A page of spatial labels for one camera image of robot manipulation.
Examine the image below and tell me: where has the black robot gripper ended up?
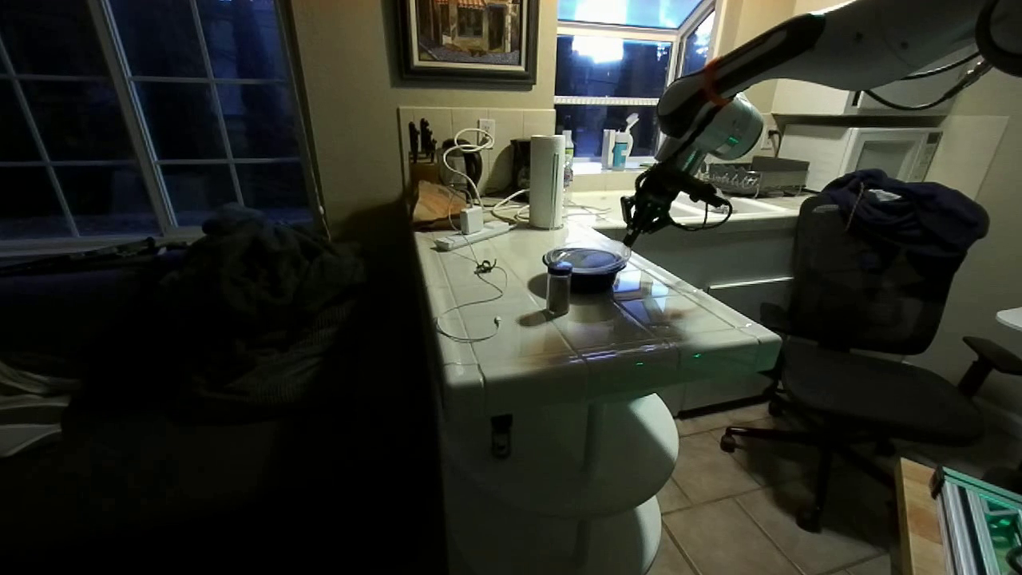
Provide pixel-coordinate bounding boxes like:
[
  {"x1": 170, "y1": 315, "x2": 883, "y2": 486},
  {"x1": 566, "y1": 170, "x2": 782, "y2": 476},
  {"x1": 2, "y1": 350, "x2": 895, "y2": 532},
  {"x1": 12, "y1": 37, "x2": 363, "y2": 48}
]
[{"x1": 622, "y1": 156, "x2": 711, "y2": 249}]

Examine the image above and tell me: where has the black round lunchbox bowl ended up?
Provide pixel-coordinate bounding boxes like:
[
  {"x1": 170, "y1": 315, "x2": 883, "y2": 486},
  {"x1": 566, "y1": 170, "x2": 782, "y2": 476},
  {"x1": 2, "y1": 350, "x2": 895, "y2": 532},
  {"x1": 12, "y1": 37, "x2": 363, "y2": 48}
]
[{"x1": 541, "y1": 247, "x2": 628, "y2": 298}]

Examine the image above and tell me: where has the white paper towel roll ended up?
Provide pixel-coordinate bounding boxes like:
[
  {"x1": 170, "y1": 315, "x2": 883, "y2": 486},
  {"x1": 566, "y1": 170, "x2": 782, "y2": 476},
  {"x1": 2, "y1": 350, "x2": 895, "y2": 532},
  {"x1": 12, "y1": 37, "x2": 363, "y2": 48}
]
[{"x1": 527, "y1": 130, "x2": 571, "y2": 232}]

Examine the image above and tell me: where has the small spice shaker jar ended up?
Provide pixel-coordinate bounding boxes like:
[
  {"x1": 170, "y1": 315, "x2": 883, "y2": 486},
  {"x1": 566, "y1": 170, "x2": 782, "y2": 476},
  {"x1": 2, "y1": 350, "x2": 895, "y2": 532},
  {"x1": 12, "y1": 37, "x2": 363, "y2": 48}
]
[{"x1": 544, "y1": 264, "x2": 576, "y2": 319}]

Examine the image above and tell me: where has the metal dish rack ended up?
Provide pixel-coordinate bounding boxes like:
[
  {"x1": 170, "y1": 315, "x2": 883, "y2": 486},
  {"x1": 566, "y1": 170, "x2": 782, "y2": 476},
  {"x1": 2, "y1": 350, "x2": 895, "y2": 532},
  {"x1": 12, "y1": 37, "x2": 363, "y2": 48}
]
[{"x1": 704, "y1": 153, "x2": 812, "y2": 200}]

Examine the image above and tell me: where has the kitchen sink window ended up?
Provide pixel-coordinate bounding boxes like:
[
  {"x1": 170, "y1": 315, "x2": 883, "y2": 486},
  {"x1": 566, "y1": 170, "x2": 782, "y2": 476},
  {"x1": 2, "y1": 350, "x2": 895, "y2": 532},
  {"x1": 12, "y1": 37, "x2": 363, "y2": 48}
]
[{"x1": 553, "y1": 0, "x2": 720, "y2": 174}]

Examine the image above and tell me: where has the white power strip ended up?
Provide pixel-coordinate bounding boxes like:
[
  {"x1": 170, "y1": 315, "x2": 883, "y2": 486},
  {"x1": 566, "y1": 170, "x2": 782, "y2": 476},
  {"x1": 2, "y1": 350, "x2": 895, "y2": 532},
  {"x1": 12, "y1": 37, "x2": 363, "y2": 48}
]
[{"x1": 430, "y1": 216, "x2": 520, "y2": 254}]

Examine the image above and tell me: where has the wooden knife block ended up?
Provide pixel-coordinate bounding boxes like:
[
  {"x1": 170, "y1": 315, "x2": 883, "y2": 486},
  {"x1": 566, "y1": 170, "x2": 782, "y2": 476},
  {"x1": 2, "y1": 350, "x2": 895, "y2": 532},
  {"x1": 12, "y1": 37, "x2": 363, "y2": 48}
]
[{"x1": 406, "y1": 118, "x2": 471, "y2": 232}]

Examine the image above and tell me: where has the white rounded shelf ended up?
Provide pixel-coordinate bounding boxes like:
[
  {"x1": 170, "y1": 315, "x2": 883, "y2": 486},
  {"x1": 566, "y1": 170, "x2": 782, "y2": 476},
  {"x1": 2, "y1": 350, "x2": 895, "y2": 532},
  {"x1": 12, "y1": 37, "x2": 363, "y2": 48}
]
[
  {"x1": 442, "y1": 388, "x2": 683, "y2": 523},
  {"x1": 444, "y1": 491, "x2": 664, "y2": 575}
]

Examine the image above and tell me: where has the black office chair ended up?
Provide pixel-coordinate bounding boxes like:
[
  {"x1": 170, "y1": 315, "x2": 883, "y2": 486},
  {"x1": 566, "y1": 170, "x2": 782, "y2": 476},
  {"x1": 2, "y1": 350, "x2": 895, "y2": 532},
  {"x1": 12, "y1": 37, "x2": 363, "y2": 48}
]
[{"x1": 717, "y1": 170, "x2": 1022, "y2": 536}]

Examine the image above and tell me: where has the dark jacket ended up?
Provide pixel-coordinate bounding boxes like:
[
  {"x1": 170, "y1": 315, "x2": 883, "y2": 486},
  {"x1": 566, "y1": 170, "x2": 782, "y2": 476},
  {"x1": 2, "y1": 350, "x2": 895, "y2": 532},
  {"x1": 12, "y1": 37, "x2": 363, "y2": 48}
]
[{"x1": 817, "y1": 170, "x2": 994, "y2": 252}]

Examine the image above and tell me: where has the wooden board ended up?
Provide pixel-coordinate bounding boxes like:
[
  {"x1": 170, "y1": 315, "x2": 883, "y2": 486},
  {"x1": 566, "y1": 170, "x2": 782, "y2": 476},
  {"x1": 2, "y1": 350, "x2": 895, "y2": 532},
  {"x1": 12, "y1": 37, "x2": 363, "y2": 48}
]
[{"x1": 891, "y1": 456, "x2": 955, "y2": 575}]

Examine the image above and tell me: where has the dark clothing pile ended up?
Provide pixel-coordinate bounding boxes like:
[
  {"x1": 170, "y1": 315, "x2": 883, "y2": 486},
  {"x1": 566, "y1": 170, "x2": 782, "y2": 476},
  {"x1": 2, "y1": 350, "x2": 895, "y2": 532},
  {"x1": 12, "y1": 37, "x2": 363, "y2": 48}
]
[{"x1": 92, "y1": 204, "x2": 369, "y2": 419}]

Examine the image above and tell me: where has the green and white box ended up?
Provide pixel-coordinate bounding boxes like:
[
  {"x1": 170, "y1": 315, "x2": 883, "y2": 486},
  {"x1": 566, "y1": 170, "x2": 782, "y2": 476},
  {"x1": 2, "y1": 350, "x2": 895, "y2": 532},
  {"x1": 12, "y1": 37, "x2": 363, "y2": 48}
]
[{"x1": 937, "y1": 463, "x2": 1022, "y2": 575}]

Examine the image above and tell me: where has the large grid window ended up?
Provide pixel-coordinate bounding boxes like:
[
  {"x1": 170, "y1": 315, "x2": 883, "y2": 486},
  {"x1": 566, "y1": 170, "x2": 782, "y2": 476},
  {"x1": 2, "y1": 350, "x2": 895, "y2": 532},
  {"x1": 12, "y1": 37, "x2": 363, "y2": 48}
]
[{"x1": 0, "y1": 0, "x2": 322, "y2": 259}]

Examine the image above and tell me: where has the thin white charging cable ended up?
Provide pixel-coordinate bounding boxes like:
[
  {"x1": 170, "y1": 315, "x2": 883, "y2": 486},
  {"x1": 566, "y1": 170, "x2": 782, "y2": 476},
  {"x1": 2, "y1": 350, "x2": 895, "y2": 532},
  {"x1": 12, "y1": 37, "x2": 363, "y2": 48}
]
[{"x1": 430, "y1": 252, "x2": 510, "y2": 344}]

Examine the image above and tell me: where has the framed wall picture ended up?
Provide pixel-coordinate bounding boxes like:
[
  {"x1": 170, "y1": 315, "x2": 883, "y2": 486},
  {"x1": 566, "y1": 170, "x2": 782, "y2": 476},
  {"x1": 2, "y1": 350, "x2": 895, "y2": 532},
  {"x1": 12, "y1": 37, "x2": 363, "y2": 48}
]
[{"x1": 391, "y1": 0, "x2": 544, "y2": 88}]

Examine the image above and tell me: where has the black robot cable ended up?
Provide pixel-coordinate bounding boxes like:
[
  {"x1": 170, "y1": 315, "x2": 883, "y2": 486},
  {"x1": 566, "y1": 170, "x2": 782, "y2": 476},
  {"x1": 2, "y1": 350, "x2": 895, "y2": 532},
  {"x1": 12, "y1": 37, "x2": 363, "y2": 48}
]
[{"x1": 859, "y1": 0, "x2": 1022, "y2": 114}]

